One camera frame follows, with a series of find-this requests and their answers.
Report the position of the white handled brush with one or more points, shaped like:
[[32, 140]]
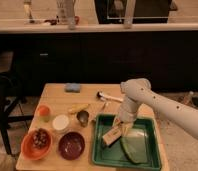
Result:
[[104, 96]]

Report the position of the green cloth in tray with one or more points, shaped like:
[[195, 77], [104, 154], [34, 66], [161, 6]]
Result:
[[134, 146]]

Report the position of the black chair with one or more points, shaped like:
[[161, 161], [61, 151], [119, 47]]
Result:
[[10, 96]]

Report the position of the metal measuring cup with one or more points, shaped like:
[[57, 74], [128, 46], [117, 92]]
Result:
[[83, 118]]

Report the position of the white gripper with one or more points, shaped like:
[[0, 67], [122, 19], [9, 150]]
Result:
[[127, 113]]

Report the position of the white round lid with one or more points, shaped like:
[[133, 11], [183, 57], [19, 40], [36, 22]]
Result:
[[60, 122]]

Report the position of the orange bowl with food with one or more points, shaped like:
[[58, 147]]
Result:
[[36, 144]]

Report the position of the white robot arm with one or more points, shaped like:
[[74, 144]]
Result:
[[138, 91]]

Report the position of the orange green cup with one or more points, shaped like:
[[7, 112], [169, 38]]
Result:
[[44, 112]]

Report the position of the dark red bowl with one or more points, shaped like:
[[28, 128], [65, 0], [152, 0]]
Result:
[[71, 145]]

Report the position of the dark counter cabinet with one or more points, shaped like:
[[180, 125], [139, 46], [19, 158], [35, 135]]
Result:
[[168, 59]]

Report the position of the blue sponge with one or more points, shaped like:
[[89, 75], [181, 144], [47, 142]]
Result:
[[73, 87]]

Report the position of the green plastic tray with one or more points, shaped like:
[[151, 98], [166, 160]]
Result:
[[114, 156]]

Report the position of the yellow banana toy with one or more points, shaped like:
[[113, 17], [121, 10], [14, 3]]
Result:
[[77, 108]]

